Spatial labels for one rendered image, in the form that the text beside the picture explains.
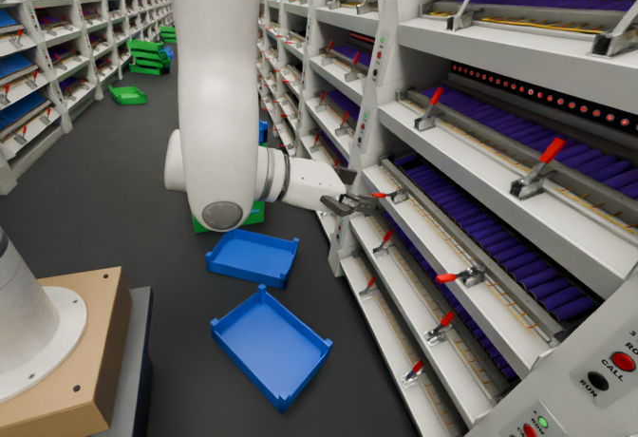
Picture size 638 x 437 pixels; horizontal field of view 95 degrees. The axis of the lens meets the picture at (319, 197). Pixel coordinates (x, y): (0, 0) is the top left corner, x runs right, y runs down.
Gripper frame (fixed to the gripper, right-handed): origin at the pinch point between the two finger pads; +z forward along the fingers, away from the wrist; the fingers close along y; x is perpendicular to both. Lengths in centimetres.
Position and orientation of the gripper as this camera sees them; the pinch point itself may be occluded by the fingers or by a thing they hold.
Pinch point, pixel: (360, 190)
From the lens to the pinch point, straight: 54.0
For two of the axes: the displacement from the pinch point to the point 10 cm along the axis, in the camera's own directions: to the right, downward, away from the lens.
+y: 2.9, 5.6, -7.8
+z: 9.0, 1.2, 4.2
